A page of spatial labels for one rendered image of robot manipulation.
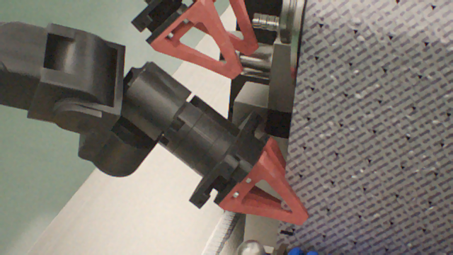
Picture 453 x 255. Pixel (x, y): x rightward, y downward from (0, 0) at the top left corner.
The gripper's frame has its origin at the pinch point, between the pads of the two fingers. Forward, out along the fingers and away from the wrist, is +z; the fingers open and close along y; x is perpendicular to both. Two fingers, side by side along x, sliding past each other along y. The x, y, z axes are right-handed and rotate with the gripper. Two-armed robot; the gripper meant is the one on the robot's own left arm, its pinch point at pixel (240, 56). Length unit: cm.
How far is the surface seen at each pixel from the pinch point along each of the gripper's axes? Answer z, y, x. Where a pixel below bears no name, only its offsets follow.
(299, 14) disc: 0.1, 4.7, 8.9
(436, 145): 16.5, 3.7, 9.5
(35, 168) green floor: 1, -158, -154
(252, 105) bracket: 4.8, -3.6, -4.3
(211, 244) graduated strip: 16.0, -12.5, -25.5
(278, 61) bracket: 3.1, -3.5, 0.9
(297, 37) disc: 1.4, 4.8, 7.4
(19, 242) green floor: 12, -120, -145
